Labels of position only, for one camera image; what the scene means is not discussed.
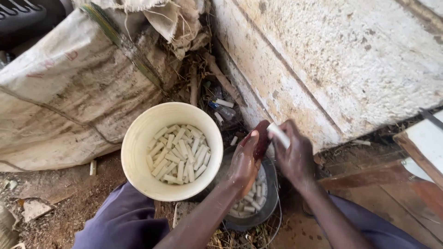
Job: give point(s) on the person's right hand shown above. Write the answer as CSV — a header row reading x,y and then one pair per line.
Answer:
x,y
296,155

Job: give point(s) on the person's left hand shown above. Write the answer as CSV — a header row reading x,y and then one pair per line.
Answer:
x,y
244,166

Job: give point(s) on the person's right fingers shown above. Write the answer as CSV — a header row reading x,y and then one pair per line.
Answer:
x,y
281,152

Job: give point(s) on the white cylindrical stick piece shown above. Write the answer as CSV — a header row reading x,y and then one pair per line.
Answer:
x,y
279,134

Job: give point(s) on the dark red sanding block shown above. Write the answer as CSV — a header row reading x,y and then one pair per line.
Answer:
x,y
261,141

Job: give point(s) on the white stick piece on ground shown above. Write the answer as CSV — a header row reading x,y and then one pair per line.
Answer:
x,y
234,140
219,118
224,103
92,167

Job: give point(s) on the dark metal bucket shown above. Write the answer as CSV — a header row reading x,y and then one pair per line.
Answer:
x,y
268,204

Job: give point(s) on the heap of wet stick pieces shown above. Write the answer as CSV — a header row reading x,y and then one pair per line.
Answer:
x,y
254,202

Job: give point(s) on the clear plastic bottle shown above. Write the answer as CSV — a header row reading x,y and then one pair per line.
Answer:
x,y
224,110

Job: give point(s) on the dry wooden branch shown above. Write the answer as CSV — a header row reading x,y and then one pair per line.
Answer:
x,y
221,77

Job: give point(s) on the pile of white stick pieces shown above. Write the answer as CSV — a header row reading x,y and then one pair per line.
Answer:
x,y
178,154

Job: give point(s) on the cream plastic bucket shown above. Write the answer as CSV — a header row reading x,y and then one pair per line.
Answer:
x,y
138,152

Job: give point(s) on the frayed burlap cloth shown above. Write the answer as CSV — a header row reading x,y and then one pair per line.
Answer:
x,y
173,20

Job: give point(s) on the person's purple trousers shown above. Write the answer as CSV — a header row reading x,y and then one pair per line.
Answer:
x,y
121,221

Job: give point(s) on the large dirty woven sack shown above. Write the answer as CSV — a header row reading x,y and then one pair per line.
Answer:
x,y
69,93

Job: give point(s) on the black patterned object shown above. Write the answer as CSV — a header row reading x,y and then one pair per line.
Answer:
x,y
20,13

